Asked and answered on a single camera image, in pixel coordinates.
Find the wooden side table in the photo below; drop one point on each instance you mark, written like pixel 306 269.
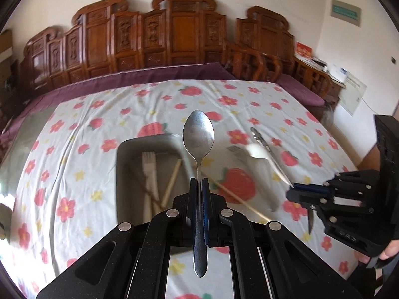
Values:
pixel 332 88

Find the beige plastic fork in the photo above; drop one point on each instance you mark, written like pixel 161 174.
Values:
pixel 149 168

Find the stainless steel spoon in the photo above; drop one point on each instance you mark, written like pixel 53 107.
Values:
pixel 198 137

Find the white tabletop device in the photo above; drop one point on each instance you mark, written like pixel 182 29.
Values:
pixel 339 73

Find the grey fluffy duster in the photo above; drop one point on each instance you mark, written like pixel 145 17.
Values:
pixel 329 113

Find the carved wooden sofa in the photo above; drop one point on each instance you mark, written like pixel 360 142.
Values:
pixel 184 37

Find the floral strawberry tablecloth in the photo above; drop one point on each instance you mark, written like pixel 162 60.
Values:
pixel 93 224

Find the grey electrical wall box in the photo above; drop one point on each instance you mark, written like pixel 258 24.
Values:
pixel 346 12

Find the white wall panel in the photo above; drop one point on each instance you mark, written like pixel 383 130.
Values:
pixel 353 93

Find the purple armchair cushion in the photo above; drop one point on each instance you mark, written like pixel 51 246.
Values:
pixel 299 88

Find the light wooden chopstick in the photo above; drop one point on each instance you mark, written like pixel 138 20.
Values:
pixel 240 201
pixel 173 179

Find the rectangular metal tin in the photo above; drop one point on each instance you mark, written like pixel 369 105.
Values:
pixel 131 177

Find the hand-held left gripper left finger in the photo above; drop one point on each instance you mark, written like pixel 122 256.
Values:
pixel 194 193

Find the person's right hand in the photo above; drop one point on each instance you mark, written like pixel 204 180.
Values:
pixel 389 250

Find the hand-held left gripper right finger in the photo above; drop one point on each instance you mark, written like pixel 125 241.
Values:
pixel 205 199

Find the red greeting card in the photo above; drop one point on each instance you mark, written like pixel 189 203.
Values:
pixel 304 49

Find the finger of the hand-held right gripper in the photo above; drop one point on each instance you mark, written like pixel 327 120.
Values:
pixel 330 204
pixel 343 180

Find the carved wooden armchair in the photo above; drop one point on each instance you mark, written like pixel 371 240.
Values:
pixel 265 34

